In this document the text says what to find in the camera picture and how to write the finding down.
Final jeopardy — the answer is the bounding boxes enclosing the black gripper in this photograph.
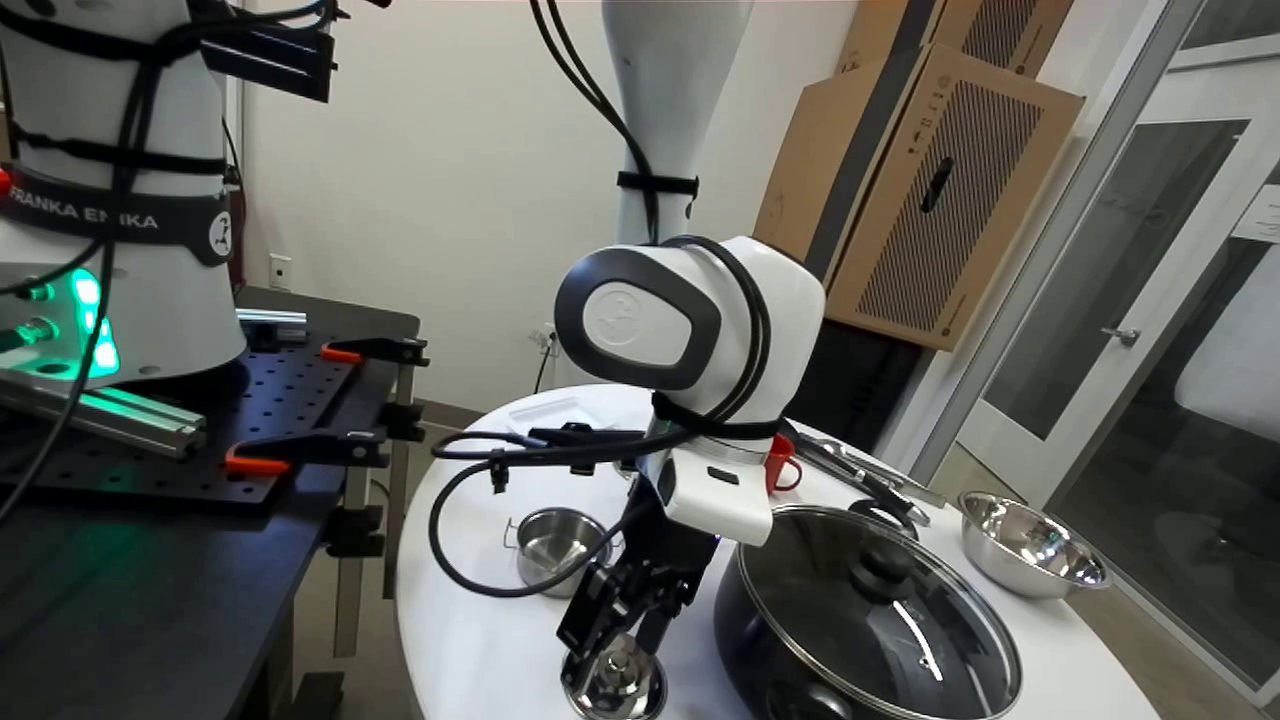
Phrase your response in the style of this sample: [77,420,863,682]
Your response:
[552,472,729,665]

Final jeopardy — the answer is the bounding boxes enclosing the large black cooking pot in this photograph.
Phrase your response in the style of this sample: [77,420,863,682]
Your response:
[708,501,1027,720]

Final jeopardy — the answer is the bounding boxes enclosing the large glass pot lid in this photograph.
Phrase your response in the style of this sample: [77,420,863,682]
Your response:
[732,501,1027,720]

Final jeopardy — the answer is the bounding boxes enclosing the small steel bowl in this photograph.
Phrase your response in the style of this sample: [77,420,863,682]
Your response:
[498,506,610,601]

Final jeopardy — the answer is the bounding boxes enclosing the steel tongs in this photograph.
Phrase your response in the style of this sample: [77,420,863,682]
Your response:
[784,416,941,517]

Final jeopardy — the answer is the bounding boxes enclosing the black case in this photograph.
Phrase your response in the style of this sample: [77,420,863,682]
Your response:
[780,310,941,451]

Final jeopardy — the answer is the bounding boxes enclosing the steel mixing bowl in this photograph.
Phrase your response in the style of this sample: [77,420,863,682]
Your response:
[953,487,1117,605]

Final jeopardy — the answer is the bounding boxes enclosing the flat cardboard box dark stripe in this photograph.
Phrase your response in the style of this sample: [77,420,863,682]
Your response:
[749,0,936,292]

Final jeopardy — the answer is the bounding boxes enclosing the black breadboard table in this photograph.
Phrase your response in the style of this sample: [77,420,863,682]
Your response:
[0,285,430,720]

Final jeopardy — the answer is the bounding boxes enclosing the black rectangular device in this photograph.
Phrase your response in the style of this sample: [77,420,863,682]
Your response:
[196,4,338,108]

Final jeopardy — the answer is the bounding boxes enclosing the white glass door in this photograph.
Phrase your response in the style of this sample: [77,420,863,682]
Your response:
[954,56,1280,512]

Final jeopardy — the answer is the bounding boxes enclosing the small cardboard box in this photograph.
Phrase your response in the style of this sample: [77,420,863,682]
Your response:
[921,0,1078,80]

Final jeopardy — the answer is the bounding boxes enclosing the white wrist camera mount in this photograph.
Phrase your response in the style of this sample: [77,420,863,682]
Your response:
[659,446,780,552]

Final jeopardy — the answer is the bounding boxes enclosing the black clamp orange handle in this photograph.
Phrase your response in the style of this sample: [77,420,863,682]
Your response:
[313,334,434,373]
[221,423,396,486]

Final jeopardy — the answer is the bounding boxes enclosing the black velcro strap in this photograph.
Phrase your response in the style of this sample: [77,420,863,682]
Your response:
[610,165,703,208]

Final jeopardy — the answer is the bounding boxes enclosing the cardboard box with handle hole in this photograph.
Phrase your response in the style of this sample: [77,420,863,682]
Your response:
[821,44,1087,357]

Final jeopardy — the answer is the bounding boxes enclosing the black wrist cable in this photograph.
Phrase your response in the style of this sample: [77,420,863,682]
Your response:
[423,0,792,605]

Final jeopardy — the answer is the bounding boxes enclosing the aluminium extrusion rail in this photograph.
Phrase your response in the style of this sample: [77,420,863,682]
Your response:
[0,363,211,465]

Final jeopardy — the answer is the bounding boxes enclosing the metal door handle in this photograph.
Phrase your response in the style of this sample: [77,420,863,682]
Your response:
[1097,321,1146,357]

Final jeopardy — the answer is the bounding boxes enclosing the black base cable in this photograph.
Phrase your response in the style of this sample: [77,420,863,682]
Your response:
[0,0,246,529]

